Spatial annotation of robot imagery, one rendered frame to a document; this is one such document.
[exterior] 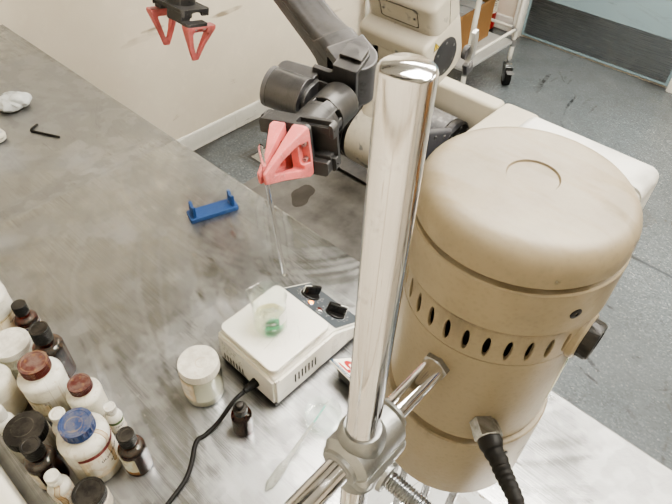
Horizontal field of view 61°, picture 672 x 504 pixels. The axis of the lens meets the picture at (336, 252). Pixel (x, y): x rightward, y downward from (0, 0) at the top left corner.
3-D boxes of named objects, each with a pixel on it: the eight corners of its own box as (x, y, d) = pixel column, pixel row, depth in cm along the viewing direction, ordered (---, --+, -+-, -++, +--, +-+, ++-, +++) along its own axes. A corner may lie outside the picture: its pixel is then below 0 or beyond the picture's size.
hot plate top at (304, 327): (277, 286, 92) (277, 282, 91) (331, 328, 86) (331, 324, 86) (218, 329, 86) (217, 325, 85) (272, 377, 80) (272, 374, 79)
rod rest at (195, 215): (233, 200, 119) (231, 186, 116) (239, 209, 117) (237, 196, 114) (186, 214, 115) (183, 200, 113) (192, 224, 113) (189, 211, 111)
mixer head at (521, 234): (457, 325, 50) (533, 66, 33) (572, 401, 45) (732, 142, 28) (347, 438, 42) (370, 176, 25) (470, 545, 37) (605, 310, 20)
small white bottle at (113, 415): (107, 427, 82) (96, 406, 78) (122, 417, 84) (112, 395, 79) (116, 438, 81) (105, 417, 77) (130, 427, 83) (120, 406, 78)
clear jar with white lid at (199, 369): (216, 368, 90) (209, 337, 84) (231, 397, 86) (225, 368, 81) (179, 384, 88) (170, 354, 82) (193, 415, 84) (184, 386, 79)
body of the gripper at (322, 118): (330, 127, 67) (357, 99, 72) (257, 115, 71) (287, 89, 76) (335, 174, 71) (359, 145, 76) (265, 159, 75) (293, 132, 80)
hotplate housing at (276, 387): (309, 291, 102) (308, 259, 96) (364, 332, 96) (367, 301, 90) (209, 367, 90) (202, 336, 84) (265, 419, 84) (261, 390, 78)
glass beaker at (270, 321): (291, 313, 88) (289, 278, 82) (286, 342, 84) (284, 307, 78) (252, 311, 88) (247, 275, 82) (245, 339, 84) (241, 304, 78)
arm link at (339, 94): (364, 86, 77) (358, 122, 81) (319, 70, 79) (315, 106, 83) (341, 109, 72) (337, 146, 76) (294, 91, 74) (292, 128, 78)
